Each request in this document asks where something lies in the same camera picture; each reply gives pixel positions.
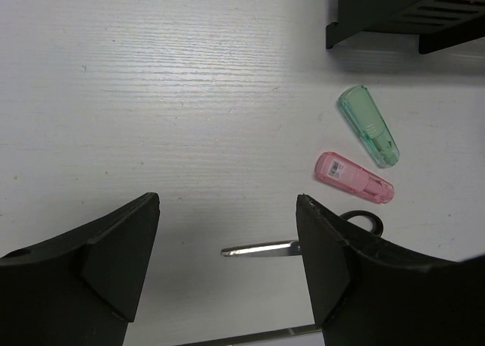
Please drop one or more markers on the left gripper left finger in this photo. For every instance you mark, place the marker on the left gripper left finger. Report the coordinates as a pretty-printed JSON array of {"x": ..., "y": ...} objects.
[{"x": 81, "y": 287}]

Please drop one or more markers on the black handled scissors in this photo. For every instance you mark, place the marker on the black handled scissors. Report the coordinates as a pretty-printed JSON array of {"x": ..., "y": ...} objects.
[{"x": 292, "y": 248}]

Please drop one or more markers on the pink correction tape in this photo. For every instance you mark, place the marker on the pink correction tape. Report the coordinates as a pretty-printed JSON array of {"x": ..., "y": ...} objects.
[{"x": 343, "y": 174}]

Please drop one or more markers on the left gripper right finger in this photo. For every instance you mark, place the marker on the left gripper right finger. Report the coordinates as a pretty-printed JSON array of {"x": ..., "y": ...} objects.
[{"x": 365, "y": 290}]

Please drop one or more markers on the green correction tape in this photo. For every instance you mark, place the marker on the green correction tape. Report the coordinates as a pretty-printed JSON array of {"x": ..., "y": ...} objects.
[{"x": 363, "y": 115}]

